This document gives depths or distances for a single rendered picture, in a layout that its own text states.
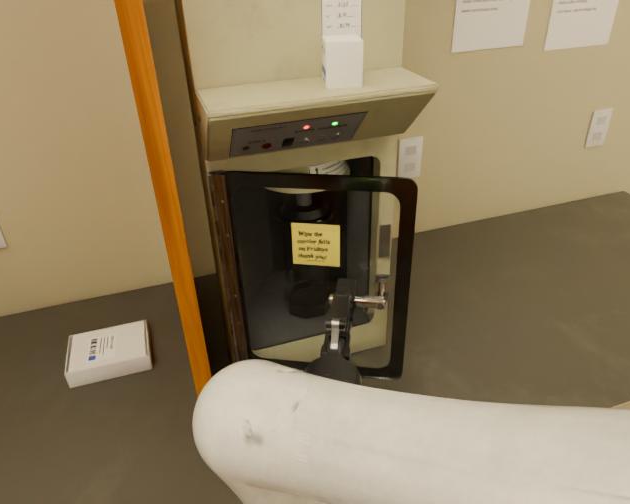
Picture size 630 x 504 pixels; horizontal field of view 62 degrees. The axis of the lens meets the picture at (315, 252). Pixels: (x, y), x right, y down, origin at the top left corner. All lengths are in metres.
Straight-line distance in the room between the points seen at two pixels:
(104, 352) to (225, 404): 0.72
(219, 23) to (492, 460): 0.63
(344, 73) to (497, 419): 0.52
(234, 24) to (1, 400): 0.83
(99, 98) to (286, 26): 0.55
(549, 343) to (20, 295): 1.21
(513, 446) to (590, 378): 0.85
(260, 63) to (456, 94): 0.78
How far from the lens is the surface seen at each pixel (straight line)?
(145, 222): 1.33
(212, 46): 0.77
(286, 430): 0.41
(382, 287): 0.84
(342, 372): 0.65
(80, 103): 1.23
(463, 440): 0.34
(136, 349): 1.14
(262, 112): 0.68
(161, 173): 0.71
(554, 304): 1.33
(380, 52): 0.85
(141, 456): 1.00
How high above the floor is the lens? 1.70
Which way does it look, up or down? 32 degrees down
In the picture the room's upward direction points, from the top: 2 degrees counter-clockwise
